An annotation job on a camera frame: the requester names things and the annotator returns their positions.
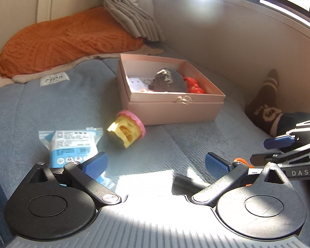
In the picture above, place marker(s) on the orange red doll figure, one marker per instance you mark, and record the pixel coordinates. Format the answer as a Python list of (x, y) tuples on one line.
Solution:
[(193, 86)]

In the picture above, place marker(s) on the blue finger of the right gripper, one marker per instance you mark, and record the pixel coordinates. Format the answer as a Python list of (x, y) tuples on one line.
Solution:
[(279, 142), (271, 157)]

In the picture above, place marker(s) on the grey blue fleece blanket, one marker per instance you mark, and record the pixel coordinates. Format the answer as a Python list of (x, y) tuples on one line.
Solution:
[(151, 215)]

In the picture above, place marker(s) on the pink cardboard box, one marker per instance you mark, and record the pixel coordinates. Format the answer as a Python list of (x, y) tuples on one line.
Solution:
[(156, 108)]

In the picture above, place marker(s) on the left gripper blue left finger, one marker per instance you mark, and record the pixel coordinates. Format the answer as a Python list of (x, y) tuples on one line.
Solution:
[(83, 176)]

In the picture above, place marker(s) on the beige blanket under pillow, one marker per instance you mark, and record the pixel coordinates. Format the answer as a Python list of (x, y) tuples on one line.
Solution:
[(24, 78)]

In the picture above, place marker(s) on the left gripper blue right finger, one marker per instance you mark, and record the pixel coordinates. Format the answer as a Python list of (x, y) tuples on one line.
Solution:
[(228, 176)]

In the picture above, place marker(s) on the blue white mask packet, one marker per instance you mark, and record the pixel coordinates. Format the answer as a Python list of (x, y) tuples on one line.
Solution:
[(73, 145)]

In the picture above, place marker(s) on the black plush mouse toy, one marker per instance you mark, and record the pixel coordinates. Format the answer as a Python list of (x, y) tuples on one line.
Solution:
[(168, 80)]

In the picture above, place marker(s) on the brown striped sock foot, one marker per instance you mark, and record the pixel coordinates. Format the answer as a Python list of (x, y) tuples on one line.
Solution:
[(263, 110)]

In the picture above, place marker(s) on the pink yellow cupcake toy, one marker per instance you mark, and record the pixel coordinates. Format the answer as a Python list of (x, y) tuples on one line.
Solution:
[(125, 130)]

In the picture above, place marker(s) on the grey folded curtain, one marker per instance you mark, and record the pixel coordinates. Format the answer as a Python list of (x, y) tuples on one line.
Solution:
[(136, 17)]

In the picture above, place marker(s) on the orange plastic toy piece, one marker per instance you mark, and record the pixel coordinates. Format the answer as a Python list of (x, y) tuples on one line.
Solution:
[(246, 181)]

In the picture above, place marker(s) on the dark denim right leg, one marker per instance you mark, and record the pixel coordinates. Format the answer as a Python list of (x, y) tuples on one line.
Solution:
[(288, 121)]

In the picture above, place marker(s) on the orange textured pillow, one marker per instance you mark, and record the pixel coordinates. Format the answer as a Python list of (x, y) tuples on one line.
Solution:
[(46, 45)]

